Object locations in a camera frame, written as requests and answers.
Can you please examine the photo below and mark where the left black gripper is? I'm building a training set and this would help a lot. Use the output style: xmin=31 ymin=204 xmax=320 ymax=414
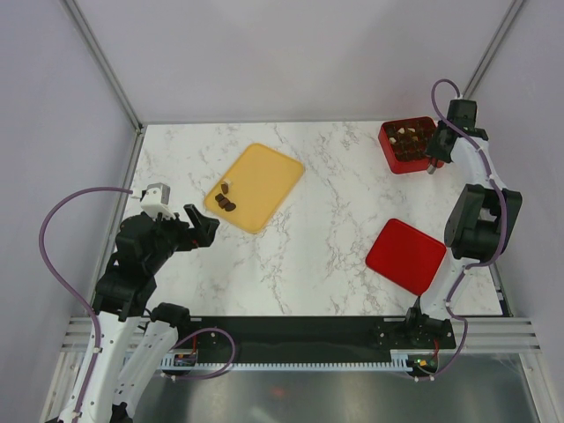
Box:
xmin=145 ymin=203 xmax=219 ymax=271

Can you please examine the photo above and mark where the red box lid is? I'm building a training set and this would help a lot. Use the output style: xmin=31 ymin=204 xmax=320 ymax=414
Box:
xmin=365 ymin=219 xmax=447 ymax=296

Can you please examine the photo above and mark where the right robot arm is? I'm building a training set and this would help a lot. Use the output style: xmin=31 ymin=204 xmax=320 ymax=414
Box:
xmin=402 ymin=99 xmax=523 ymax=348

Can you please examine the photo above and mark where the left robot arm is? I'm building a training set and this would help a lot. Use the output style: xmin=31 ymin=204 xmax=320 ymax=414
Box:
xmin=56 ymin=204 xmax=219 ymax=422

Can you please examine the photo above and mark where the brown rectangular chocolate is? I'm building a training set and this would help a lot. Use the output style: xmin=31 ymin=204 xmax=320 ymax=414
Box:
xmin=219 ymin=198 xmax=230 ymax=209

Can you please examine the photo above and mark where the red chocolate box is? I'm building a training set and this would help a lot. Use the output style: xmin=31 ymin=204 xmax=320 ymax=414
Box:
xmin=378 ymin=116 xmax=437 ymax=174

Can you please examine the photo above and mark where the yellow plastic tray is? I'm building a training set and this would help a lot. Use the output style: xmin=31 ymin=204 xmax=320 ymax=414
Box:
xmin=204 ymin=143 xmax=305 ymax=234

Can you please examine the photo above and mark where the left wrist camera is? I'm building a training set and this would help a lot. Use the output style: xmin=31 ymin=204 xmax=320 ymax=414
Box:
xmin=140 ymin=182 xmax=174 ymax=220

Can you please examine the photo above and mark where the right aluminium frame post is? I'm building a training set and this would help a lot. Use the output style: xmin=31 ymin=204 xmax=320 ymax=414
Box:
xmin=462 ymin=0 xmax=528 ymax=99

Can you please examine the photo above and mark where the aluminium frame post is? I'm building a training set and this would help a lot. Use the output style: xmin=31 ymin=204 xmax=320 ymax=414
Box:
xmin=462 ymin=0 xmax=528 ymax=99
xmin=61 ymin=0 xmax=144 ymax=133

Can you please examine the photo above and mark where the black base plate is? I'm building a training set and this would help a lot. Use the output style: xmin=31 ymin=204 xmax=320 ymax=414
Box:
xmin=182 ymin=316 xmax=456 ymax=365

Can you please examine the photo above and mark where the white cable duct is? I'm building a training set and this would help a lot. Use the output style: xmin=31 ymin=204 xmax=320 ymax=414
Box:
xmin=158 ymin=352 xmax=439 ymax=373

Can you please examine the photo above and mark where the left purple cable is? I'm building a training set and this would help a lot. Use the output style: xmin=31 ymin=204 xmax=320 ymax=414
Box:
xmin=38 ymin=187 xmax=142 ymax=423

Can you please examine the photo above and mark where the left aluminium frame post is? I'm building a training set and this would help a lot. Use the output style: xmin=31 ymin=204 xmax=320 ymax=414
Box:
xmin=61 ymin=0 xmax=144 ymax=133

